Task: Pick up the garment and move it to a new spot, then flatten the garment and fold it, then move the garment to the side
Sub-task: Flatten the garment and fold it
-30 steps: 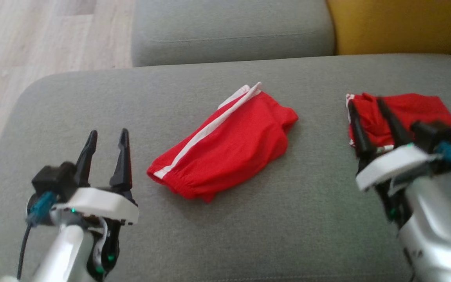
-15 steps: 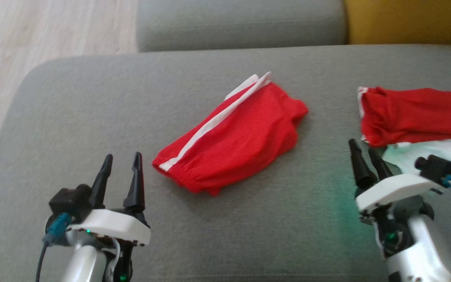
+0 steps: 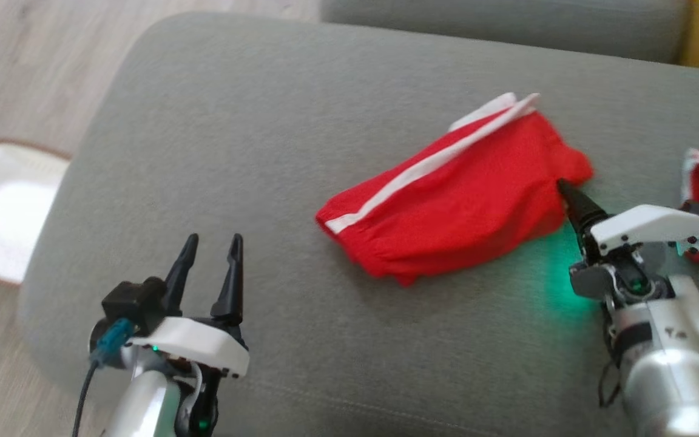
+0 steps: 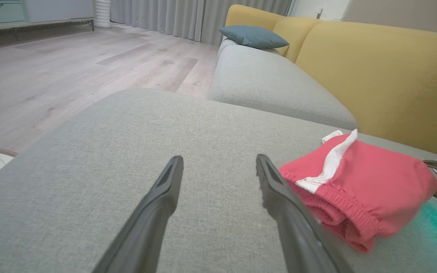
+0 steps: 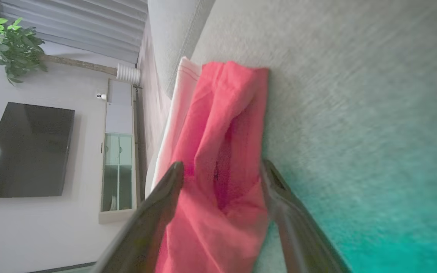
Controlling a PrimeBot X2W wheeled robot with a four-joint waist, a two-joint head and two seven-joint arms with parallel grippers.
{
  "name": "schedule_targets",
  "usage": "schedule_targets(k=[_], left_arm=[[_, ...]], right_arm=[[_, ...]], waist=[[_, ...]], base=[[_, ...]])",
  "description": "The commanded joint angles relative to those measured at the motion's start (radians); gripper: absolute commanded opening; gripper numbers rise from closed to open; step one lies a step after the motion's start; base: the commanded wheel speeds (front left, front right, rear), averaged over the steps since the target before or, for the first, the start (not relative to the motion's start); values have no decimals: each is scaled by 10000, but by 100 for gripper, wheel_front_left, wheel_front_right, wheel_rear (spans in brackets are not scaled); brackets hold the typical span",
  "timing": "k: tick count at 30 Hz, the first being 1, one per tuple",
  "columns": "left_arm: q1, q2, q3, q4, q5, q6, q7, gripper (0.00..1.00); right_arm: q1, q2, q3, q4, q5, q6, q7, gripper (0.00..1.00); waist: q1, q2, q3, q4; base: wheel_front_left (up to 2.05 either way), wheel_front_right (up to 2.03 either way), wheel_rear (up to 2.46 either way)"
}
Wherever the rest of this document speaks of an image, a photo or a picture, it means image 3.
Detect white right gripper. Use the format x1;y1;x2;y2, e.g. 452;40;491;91
556;178;699;305

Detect white bin brown rim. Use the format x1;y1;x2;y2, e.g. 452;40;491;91
0;141;71;286

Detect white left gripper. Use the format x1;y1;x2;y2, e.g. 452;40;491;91
125;233;251;436

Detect long grey sofa seat cushion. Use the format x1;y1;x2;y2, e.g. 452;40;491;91
319;0;693;64

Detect red basketball shorts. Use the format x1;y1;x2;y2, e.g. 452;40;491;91
316;92;594;286

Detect black cable blue connector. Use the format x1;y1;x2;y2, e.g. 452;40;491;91
70;317;137;437

